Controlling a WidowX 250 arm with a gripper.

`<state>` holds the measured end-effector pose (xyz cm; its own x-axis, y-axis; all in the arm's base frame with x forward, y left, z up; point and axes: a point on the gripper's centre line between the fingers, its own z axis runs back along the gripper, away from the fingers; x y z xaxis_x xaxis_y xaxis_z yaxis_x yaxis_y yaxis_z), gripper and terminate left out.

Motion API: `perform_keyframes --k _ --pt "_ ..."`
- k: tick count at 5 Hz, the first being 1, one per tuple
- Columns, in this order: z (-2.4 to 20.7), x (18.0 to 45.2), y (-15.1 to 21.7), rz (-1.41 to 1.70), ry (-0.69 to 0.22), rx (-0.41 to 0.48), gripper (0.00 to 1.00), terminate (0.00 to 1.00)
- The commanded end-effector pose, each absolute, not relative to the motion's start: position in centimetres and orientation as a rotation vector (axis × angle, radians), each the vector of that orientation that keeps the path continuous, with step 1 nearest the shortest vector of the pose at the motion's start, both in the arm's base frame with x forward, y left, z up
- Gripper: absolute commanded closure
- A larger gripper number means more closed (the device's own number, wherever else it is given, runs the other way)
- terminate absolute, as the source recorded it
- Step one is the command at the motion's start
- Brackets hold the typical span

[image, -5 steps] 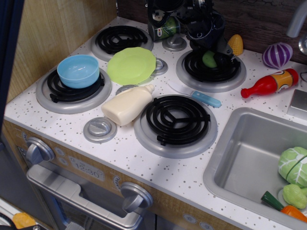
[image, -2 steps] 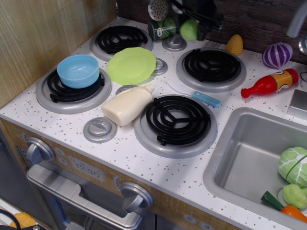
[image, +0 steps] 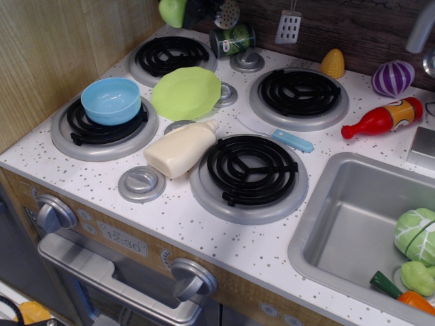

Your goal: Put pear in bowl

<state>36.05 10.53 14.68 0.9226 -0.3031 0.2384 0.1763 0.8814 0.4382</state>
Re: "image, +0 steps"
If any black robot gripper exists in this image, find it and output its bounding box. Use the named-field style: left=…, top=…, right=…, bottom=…
left=182, top=0, right=224, bottom=30

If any green toy pear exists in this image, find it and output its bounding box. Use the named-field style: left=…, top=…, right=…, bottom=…
left=158, top=0, right=187, bottom=28

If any light blue plastic bowl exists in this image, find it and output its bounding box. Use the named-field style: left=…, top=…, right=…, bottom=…
left=80, top=77, right=141, bottom=126

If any silver perforated ladle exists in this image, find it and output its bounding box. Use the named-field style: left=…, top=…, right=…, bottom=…
left=214, top=0, right=240, bottom=30

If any green toy can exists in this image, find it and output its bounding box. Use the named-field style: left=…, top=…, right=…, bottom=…
left=209, top=22, right=256, bottom=58

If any back left black burner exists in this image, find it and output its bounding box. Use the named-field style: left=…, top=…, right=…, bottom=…
left=128, top=36, right=218, bottom=88

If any black burner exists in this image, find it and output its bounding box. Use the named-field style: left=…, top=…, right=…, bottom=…
left=51, top=96, right=158, bottom=162
left=249, top=68, right=349, bottom=132
left=190, top=134, right=309, bottom=225
left=128, top=36, right=218, bottom=88

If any back stovetop silver knob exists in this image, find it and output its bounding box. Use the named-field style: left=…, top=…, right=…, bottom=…
left=230, top=48, right=265, bottom=73

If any stovetop silver knob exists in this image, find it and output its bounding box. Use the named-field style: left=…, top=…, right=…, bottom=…
left=214, top=82, right=238, bottom=108
left=118, top=166, right=166, bottom=203
left=164, top=120, right=195, bottom=135
left=230, top=48, right=265, bottom=73

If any light green plastic plate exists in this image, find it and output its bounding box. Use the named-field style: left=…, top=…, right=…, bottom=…
left=151, top=67, right=221, bottom=121

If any centre stovetop silver knob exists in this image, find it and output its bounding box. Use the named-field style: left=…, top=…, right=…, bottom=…
left=214, top=82, right=238, bottom=108

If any silver slotted spatula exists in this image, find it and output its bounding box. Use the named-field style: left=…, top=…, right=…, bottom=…
left=275, top=0, right=302, bottom=44

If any middle stovetop silver knob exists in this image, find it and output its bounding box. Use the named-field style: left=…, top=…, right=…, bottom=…
left=164, top=120, right=195, bottom=135

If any back right black burner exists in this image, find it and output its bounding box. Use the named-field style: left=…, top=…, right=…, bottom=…
left=249, top=68, right=349, bottom=132

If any cream plastic bottle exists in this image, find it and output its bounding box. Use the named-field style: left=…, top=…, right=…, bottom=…
left=143, top=120, right=219, bottom=178

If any yellow toy corn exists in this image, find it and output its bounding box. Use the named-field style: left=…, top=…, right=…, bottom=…
left=319, top=48, right=345, bottom=79

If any front left black burner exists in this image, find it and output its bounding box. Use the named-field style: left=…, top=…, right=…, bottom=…
left=51, top=96, right=158, bottom=162

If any front right black burner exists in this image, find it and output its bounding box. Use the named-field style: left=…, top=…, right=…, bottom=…
left=190, top=134, right=309, bottom=225

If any front stovetop silver knob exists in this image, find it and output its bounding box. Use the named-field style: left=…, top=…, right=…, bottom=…
left=118, top=166, right=166, bottom=203

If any purple striped toy onion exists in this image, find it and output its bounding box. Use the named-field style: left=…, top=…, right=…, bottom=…
left=371, top=60, right=415, bottom=98

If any red ketchup bottle toy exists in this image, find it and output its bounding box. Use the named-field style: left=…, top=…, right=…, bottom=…
left=341, top=97, right=423, bottom=139

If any silver faucet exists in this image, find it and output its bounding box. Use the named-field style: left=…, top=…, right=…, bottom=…
left=405, top=1, right=434, bottom=54

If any left oven silver knob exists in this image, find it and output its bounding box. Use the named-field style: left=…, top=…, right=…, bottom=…
left=36, top=194, right=78, bottom=233

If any oven silver knob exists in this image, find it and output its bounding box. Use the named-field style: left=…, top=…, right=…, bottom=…
left=171, top=257, right=218, bottom=302
left=36, top=194, right=78, bottom=233

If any silver sink basin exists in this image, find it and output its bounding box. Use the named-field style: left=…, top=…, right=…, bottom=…
left=288, top=153, right=434, bottom=325

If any right oven silver knob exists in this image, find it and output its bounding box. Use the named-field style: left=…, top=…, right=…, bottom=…
left=171, top=257, right=218, bottom=302

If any silver faucet base block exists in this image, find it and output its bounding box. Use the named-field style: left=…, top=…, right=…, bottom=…
left=406, top=127, right=434, bottom=170

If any green toy cabbage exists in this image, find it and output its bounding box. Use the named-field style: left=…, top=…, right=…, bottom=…
left=394, top=208, right=434, bottom=266

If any yellow object on floor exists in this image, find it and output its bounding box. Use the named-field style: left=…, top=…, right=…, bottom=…
left=18, top=302, right=52, bottom=325

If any small green toy vegetable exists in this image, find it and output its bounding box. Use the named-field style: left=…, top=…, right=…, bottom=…
left=400, top=261, right=434, bottom=296

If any orange toy carrot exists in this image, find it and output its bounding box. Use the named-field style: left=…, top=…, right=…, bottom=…
left=370, top=271, right=434, bottom=315

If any blue handled toy knife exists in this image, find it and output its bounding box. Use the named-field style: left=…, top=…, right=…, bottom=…
left=237, top=115, right=314, bottom=153

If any silver oven door handle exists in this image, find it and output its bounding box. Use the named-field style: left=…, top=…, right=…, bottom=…
left=38, top=233, right=207, bottom=325

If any black cable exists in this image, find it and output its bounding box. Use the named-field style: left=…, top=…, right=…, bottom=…
left=0, top=295, right=27, bottom=326

